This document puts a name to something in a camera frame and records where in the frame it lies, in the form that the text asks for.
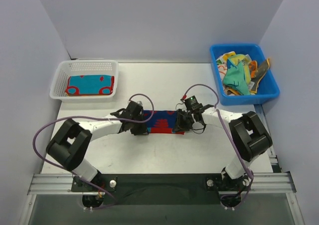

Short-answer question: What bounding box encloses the folded blue red towel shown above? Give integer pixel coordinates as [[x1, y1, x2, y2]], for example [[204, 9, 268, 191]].
[[65, 74, 115, 96]]

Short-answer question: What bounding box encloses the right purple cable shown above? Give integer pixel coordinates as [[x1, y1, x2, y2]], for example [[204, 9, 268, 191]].
[[180, 84, 254, 208]]

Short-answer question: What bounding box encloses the purple cable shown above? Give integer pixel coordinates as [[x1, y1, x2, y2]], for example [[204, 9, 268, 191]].
[[180, 84, 254, 208], [32, 93, 154, 208]]

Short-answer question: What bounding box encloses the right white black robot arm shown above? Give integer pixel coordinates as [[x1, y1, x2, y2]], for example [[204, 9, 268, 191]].
[[173, 96, 273, 186]]

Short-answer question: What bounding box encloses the white perforated plastic basket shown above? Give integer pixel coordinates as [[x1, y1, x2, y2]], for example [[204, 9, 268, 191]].
[[49, 59, 119, 103]]

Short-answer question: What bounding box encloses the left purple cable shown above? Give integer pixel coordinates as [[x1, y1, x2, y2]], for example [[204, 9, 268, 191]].
[[32, 93, 154, 208]]

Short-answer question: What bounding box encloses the grey orange-edged towel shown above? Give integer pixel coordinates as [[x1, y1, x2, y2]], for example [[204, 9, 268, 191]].
[[249, 58, 271, 94]]

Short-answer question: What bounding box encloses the green teal towel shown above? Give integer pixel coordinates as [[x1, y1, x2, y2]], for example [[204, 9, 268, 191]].
[[222, 60, 251, 95]]

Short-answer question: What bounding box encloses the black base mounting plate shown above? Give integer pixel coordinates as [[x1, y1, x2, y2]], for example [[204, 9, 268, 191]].
[[71, 174, 251, 208]]

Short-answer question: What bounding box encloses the red blue tiger towel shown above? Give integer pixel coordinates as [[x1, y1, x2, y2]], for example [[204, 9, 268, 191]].
[[146, 110, 184, 135]]

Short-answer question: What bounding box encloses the white patterned towel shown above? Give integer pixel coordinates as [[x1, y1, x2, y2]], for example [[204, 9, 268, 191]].
[[216, 51, 236, 77]]

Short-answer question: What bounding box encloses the yellow orange towel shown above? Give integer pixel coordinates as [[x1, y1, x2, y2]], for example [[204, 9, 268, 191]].
[[227, 54, 258, 83]]

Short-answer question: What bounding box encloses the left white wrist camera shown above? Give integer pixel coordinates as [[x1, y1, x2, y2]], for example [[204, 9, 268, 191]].
[[128, 100, 143, 106]]

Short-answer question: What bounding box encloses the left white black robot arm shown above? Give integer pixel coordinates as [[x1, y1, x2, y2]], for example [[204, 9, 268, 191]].
[[46, 101, 147, 186]]

